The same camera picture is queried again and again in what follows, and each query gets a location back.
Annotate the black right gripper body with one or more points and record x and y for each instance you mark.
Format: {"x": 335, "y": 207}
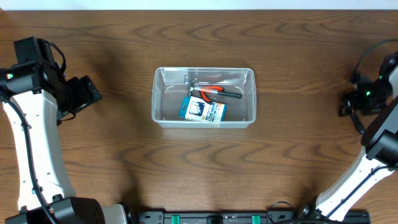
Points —
{"x": 372, "y": 101}

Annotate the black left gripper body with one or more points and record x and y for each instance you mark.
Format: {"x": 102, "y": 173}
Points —
{"x": 72, "y": 97}

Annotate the clear plastic storage container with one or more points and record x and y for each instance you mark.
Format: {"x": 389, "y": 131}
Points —
{"x": 169, "y": 91}

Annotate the small metal wrench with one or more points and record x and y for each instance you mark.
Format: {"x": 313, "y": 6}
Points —
{"x": 189, "y": 80}

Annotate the small metal hammer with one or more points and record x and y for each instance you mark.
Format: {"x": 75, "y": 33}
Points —
{"x": 195, "y": 87}

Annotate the blue white screw box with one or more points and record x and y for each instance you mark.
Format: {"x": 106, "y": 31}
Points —
{"x": 196, "y": 109}

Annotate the red handled pliers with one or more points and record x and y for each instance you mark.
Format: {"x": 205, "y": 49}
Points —
{"x": 209, "y": 89}

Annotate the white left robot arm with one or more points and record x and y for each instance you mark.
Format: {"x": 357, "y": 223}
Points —
{"x": 37, "y": 99}

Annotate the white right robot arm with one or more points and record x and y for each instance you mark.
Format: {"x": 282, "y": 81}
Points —
{"x": 378, "y": 156}

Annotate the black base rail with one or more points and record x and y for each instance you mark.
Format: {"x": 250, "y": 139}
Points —
{"x": 159, "y": 217}

